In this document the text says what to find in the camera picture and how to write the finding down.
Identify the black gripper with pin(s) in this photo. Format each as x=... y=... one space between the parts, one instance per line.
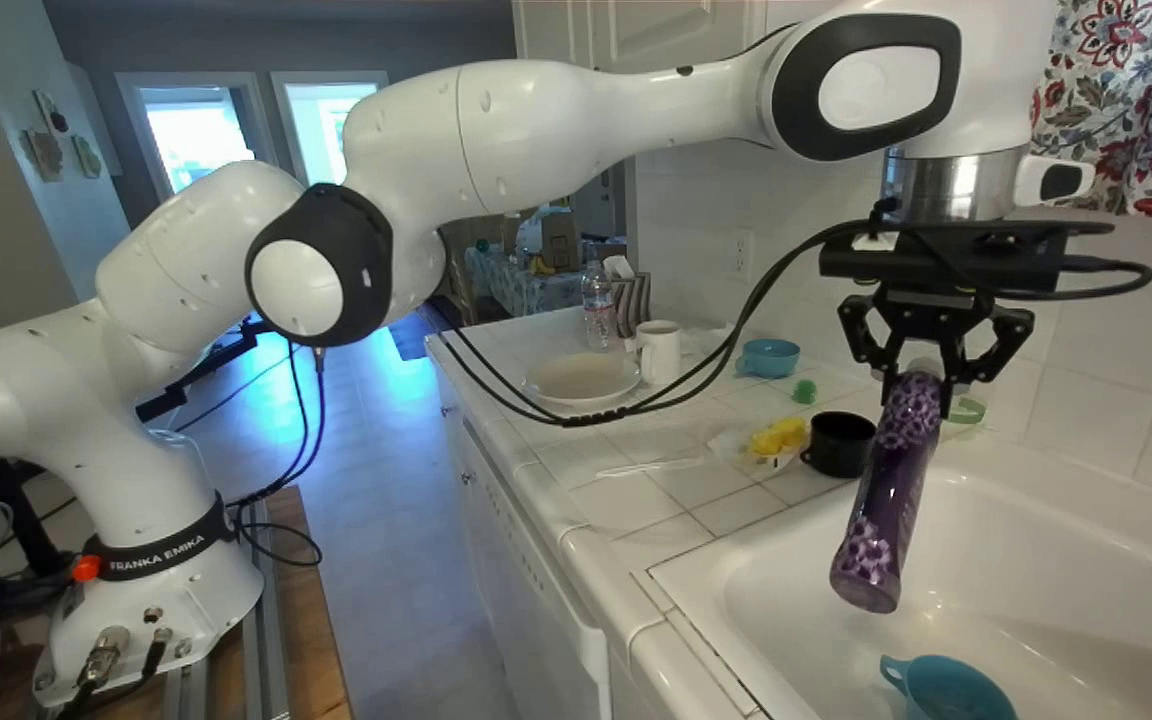
x=933 y=317

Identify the purple floral dish soap bottle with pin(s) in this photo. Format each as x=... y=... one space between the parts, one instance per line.
x=869 y=558

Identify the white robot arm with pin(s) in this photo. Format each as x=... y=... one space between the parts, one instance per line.
x=941 y=87

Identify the white kitchen sink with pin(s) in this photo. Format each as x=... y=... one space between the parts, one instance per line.
x=1041 y=581

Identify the clear glass with green base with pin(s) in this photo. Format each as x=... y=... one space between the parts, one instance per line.
x=967 y=411

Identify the black cup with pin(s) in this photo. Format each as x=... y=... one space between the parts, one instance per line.
x=838 y=446

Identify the small teal bowl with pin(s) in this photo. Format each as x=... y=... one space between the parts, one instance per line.
x=768 y=357

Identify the yellow sponge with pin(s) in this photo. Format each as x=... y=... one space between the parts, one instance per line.
x=774 y=443

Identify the white flower mug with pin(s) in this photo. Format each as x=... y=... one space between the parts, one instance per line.
x=656 y=351

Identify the floral window curtain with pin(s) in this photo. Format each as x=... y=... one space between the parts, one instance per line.
x=1094 y=97

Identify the clear water bottle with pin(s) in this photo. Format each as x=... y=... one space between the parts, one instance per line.
x=597 y=304

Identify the white plate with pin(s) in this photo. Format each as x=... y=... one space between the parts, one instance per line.
x=580 y=379

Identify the white upper cabinet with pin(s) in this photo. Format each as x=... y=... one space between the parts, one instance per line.
x=639 y=34

